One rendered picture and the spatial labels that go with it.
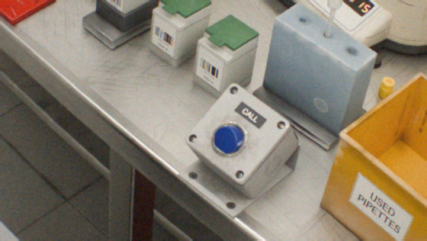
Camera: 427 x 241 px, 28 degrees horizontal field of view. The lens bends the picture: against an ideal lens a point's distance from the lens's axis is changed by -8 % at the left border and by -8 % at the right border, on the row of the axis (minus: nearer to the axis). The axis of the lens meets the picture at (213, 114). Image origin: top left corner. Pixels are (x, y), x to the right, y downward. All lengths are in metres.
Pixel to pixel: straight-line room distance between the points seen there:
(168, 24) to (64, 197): 1.07
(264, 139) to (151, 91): 0.17
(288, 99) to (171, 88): 0.12
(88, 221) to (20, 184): 0.19
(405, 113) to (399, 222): 0.15
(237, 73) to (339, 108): 0.11
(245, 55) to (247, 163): 0.15
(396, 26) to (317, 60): 0.17
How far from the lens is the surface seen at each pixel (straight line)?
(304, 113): 0.92
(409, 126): 0.91
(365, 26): 1.00
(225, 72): 0.90
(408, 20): 1.00
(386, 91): 0.97
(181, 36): 0.93
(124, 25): 0.97
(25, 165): 2.02
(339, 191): 0.82
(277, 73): 0.92
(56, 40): 0.99
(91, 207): 1.94
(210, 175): 0.86
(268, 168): 0.82
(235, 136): 0.80
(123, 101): 0.92
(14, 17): 1.02
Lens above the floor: 1.52
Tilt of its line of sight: 45 degrees down
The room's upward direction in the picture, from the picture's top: 9 degrees clockwise
